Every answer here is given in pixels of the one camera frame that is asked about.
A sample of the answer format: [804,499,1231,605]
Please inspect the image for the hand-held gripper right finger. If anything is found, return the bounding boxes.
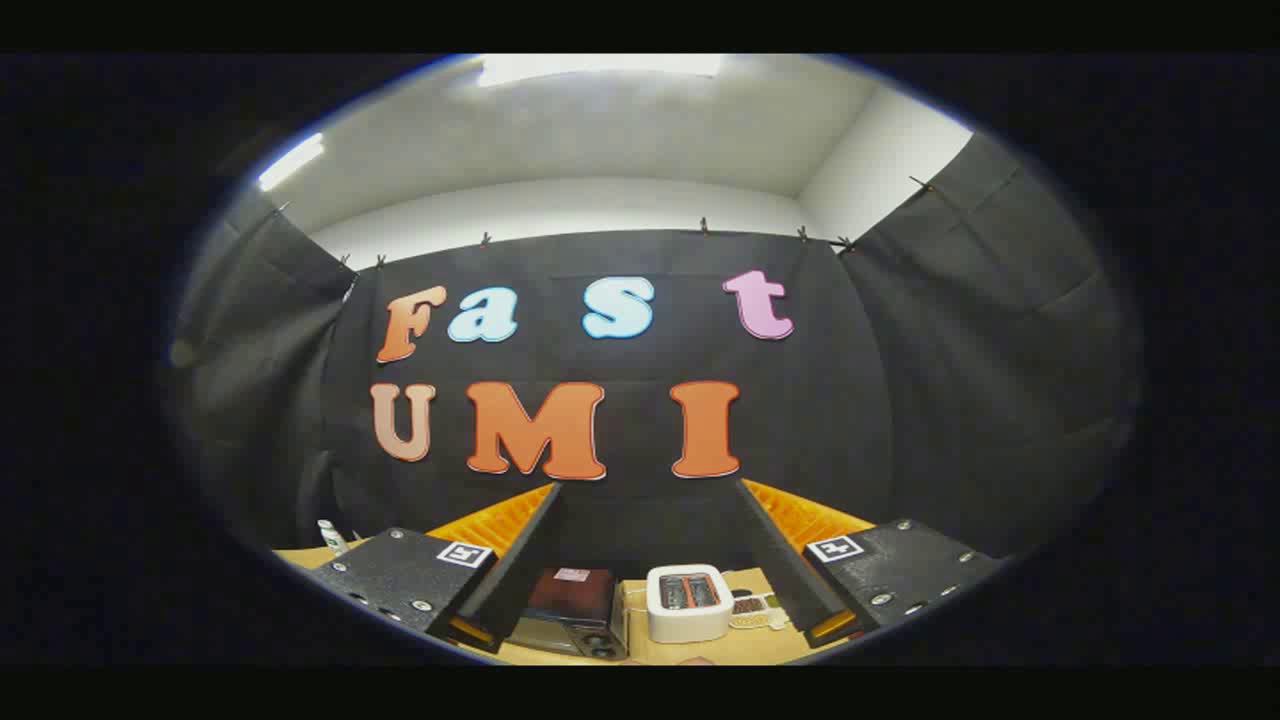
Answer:
[735,478,1003,651]

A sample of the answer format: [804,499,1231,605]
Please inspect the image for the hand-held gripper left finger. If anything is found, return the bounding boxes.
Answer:
[300,483,563,656]

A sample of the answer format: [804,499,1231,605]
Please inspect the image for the black toaster oven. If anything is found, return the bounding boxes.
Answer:
[505,567,629,661]

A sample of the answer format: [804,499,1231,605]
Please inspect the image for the white pop-up toaster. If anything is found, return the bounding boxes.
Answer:
[645,564,734,644]

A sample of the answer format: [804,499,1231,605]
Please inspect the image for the white divided dish of beans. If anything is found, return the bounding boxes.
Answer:
[728,592,791,631]

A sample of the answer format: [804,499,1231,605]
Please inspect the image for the ceiling light panel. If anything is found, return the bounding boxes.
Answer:
[257,132,327,193]

